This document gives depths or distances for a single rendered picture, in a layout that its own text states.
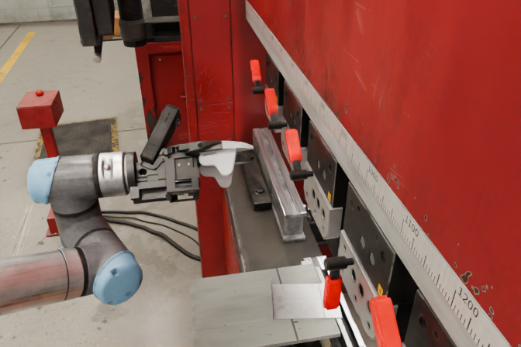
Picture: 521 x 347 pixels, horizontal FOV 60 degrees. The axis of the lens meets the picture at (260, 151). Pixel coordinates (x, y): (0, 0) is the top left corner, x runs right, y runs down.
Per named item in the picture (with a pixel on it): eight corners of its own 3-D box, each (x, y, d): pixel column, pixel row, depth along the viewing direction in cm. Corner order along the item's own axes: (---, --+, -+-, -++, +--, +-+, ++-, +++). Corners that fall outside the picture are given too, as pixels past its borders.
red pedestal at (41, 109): (53, 215, 271) (15, 87, 229) (96, 211, 275) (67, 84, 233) (45, 237, 254) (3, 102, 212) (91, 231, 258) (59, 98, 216)
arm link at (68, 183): (45, 190, 79) (32, 149, 75) (109, 184, 81) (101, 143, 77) (33, 218, 73) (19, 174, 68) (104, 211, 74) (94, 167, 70)
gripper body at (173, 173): (203, 199, 80) (133, 207, 78) (198, 154, 83) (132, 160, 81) (203, 187, 73) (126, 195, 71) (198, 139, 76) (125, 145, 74)
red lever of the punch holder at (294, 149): (283, 128, 81) (291, 179, 78) (305, 125, 82) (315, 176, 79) (281, 132, 83) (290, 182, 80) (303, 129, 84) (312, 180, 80)
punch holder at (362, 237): (336, 267, 71) (346, 180, 63) (386, 261, 72) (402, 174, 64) (373, 350, 58) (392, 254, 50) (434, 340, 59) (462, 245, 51)
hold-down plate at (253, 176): (239, 159, 158) (239, 152, 156) (254, 158, 158) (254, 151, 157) (253, 211, 132) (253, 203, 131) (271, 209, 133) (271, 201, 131)
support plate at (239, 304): (189, 283, 93) (189, 280, 92) (312, 266, 97) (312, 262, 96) (194, 360, 77) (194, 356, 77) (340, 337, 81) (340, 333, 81)
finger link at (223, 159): (257, 173, 75) (204, 183, 76) (252, 141, 77) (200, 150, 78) (254, 169, 72) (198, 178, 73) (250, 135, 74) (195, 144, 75)
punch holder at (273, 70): (264, 111, 122) (264, 51, 114) (295, 108, 123) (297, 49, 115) (276, 136, 109) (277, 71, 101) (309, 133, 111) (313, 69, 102)
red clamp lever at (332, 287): (319, 304, 67) (323, 255, 63) (345, 300, 68) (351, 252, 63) (322, 314, 66) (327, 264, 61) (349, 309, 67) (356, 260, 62)
